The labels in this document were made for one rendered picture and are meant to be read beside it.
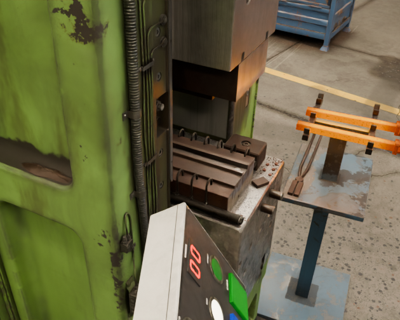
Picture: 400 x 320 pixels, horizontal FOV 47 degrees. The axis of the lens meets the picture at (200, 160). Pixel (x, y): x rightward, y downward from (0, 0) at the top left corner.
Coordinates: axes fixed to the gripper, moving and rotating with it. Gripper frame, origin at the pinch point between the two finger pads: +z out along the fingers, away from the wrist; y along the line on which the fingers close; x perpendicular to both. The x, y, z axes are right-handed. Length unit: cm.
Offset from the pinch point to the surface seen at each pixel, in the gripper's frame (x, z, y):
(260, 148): 1, 45, -33
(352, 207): -26.1, 12.8, -15.9
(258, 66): 34, 46, -46
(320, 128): 1.1, 29.1, -12.7
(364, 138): 1.1, 14.9, -13.3
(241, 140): 1, 52, -30
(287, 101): -97, 69, 193
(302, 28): -79, 82, 330
